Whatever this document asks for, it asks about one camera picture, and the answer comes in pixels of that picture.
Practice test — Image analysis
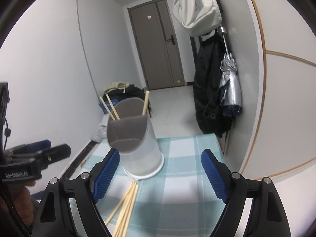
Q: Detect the white panel with wooden trim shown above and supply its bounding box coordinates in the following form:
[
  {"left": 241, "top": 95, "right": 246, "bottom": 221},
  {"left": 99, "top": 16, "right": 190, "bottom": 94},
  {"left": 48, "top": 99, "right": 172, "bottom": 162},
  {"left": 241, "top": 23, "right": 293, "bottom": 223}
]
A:
[{"left": 243, "top": 0, "right": 316, "bottom": 185}]

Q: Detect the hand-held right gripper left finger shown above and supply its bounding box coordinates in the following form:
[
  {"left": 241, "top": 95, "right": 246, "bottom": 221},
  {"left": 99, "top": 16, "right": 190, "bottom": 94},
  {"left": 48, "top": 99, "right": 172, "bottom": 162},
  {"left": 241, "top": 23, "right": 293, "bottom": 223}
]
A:
[{"left": 31, "top": 148, "right": 121, "bottom": 237}]

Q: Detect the brown door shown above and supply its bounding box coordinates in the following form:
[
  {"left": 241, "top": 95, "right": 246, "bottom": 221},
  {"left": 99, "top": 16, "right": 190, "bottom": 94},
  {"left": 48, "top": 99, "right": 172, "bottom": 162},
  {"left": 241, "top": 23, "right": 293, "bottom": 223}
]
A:
[{"left": 128, "top": 0, "right": 185, "bottom": 90}]

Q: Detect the white hanging bag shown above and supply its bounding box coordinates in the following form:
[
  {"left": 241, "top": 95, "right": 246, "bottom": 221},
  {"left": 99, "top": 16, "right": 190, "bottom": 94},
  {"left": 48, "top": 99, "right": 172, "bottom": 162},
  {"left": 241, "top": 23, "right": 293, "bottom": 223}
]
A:
[{"left": 172, "top": 0, "right": 223, "bottom": 37}]

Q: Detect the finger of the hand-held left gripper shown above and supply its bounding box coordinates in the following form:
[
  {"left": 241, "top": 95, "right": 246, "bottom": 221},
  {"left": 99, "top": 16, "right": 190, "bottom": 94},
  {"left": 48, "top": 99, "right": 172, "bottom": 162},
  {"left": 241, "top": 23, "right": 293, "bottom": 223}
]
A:
[
  {"left": 5, "top": 139, "right": 51, "bottom": 155},
  {"left": 37, "top": 144, "right": 71, "bottom": 171}
]

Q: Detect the silver folded umbrella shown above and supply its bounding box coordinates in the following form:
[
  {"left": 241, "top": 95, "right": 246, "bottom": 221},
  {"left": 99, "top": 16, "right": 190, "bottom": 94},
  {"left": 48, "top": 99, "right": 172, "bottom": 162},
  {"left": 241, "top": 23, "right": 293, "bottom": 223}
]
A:
[{"left": 218, "top": 27, "right": 242, "bottom": 116}]

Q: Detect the person's left hand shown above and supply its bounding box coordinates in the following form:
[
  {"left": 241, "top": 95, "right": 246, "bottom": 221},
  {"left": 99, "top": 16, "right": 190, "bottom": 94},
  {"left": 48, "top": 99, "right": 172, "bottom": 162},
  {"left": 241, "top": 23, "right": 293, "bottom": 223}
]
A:
[{"left": 21, "top": 180, "right": 39, "bottom": 225}]

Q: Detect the white plastic bag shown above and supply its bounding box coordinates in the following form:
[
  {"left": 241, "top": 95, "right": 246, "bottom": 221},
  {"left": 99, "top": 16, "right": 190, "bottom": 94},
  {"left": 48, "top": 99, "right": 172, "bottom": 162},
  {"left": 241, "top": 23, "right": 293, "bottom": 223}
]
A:
[{"left": 91, "top": 115, "right": 109, "bottom": 142}]

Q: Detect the black bag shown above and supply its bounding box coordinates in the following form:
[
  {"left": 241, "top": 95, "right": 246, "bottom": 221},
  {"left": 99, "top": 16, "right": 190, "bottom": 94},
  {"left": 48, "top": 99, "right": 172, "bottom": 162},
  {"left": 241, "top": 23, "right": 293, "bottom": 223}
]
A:
[{"left": 107, "top": 84, "right": 152, "bottom": 116}]

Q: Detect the pile of wooden chopsticks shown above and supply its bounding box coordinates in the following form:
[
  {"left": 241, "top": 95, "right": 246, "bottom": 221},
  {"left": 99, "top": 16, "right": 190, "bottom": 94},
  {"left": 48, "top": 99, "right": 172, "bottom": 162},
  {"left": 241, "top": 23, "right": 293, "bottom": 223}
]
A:
[{"left": 106, "top": 180, "right": 139, "bottom": 237}]

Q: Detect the beige cloth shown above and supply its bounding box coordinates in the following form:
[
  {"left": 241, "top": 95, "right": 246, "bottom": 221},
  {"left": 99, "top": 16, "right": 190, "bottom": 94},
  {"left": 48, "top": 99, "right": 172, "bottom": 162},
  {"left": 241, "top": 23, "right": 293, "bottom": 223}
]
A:
[{"left": 104, "top": 81, "right": 130, "bottom": 94}]

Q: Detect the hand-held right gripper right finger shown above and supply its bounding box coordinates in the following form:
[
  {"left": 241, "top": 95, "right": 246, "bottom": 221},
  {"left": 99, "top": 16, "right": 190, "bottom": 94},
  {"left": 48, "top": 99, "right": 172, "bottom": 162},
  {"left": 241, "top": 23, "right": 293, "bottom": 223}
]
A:
[{"left": 201, "top": 149, "right": 292, "bottom": 237}]

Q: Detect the teal plaid tablecloth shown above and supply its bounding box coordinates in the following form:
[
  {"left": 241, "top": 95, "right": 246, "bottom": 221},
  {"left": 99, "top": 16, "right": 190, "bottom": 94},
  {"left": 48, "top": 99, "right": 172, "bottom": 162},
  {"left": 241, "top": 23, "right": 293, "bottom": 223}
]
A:
[{"left": 67, "top": 133, "right": 234, "bottom": 237}]

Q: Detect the white grey utensil holder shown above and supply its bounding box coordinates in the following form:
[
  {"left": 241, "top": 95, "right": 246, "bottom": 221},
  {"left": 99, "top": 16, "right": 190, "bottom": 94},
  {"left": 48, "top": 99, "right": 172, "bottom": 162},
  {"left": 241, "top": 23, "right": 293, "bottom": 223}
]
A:
[{"left": 106, "top": 98, "right": 165, "bottom": 180}]

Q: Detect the black hanging coat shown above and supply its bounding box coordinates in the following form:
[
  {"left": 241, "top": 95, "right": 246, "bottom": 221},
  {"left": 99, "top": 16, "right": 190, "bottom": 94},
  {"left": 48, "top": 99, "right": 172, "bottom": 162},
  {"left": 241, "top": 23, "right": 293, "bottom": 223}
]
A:
[{"left": 193, "top": 36, "right": 234, "bottom": 139}]

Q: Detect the single wooden chopstick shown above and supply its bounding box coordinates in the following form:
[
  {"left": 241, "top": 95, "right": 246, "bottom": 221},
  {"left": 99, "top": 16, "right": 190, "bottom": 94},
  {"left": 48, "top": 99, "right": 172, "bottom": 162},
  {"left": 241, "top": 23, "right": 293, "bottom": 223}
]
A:
[
  {"left": 99, "top": 97, "right": 116, "bottom": 120},
  {"left": 142, "top": 91, "right": 150, "bottom": 116},
  {"left": 106, "top": 94, "right": 120, "bottom": 119}
]

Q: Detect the blue box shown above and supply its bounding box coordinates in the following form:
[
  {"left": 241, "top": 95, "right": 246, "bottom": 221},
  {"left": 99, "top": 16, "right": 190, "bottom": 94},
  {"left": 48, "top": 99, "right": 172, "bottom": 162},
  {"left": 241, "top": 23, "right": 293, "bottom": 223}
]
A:
[{"left": 99, "top": 99, "right": 120, "bottom": 115}]

